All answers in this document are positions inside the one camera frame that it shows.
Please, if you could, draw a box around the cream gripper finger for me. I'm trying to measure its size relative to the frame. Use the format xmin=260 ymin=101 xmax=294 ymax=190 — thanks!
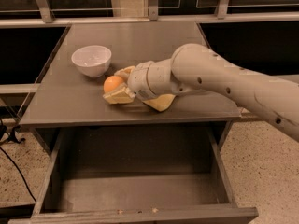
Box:
xmin=103 ymin=83 xmax=135 ymax=105
xmin=114 ymin=66 xmax=135 ymax=82

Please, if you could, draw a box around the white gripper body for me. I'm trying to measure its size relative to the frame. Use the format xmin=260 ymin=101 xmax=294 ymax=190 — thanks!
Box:
xmin=127 ymin=61 xmax=162 ymax=101

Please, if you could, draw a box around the orange fruit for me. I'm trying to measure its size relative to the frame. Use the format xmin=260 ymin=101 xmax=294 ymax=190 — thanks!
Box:
xmin=104 ymin=76 xmax=124 ymax=93

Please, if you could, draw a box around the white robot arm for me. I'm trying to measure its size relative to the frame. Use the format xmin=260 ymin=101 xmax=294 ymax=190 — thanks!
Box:
xmin=103 ymin=44 xmax=299 ymax=141

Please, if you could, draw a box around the grey cabinet counter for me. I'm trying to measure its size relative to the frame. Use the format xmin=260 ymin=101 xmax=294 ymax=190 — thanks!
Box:
xmin=20 ymin=21 xmax=240 ymax=128

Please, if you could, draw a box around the open grey top drawer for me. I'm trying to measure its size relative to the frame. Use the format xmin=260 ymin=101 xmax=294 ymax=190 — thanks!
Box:
xmin=9 ymin=126 xmax=258 ymax=224

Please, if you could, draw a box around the yellow sponge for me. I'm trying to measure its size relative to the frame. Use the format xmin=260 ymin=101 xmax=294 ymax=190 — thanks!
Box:
xmin=144 ymin=94 xmax=176 ymax=112

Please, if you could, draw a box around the white ceramic bowl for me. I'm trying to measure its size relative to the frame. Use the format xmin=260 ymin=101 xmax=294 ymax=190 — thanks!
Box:
xmin=71 ymin=45 xmax=112 ymax=77

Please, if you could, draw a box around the metal window railing frame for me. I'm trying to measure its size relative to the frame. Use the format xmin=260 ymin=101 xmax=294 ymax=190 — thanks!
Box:
xmin=0 ymin=0 xmax=299 ymax=123

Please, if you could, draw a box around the black cable on floor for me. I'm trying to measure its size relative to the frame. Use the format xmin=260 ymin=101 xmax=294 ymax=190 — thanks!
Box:
xmin=0 ymin=119 xmax=37 ymax=203

